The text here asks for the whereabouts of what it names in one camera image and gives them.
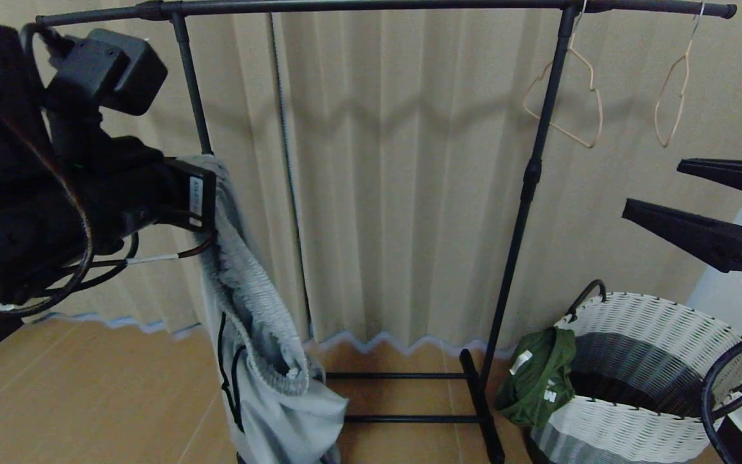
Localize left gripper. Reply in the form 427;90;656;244
71;151;218;258

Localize pink clothes hanger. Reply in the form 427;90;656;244
522;12;604;150
654;4;704;150

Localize pale grey shorts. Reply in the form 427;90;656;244
178;153;350;464

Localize white laundry basket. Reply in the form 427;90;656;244
526;280;742;464

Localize black clothes rack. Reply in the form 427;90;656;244
35;0;737;464

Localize green garment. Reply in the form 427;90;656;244
495;327;578;430

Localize beige curtain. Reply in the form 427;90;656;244
0;0;742;359

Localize black cable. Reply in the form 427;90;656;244
0;108;97;323
700;320;742;464

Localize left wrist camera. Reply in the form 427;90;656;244
20;26;169;167

